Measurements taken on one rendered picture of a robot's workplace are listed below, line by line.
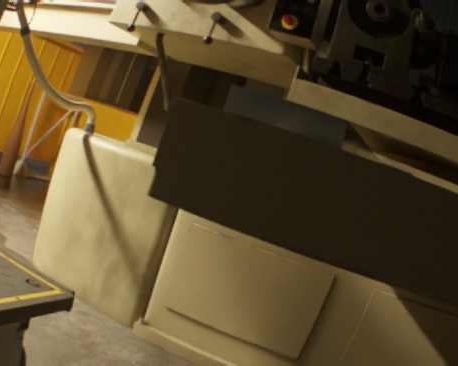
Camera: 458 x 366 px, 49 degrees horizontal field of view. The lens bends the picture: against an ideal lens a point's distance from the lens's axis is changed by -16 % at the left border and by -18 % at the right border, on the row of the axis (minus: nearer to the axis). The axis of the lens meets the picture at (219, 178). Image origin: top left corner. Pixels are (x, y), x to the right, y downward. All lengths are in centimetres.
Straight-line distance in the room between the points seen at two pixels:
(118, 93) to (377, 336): 181
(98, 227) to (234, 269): 53
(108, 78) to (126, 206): 107
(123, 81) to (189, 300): 134
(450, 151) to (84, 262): 138
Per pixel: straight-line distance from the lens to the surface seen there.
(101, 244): 206
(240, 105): 59
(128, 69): 287
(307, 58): 192
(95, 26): 260
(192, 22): 199
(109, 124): 500
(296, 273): 175
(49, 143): 521
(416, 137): 136
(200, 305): 187
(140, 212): 197
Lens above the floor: 66
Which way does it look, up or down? 1 degrees down
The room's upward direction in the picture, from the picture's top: 19 degrees clockwise
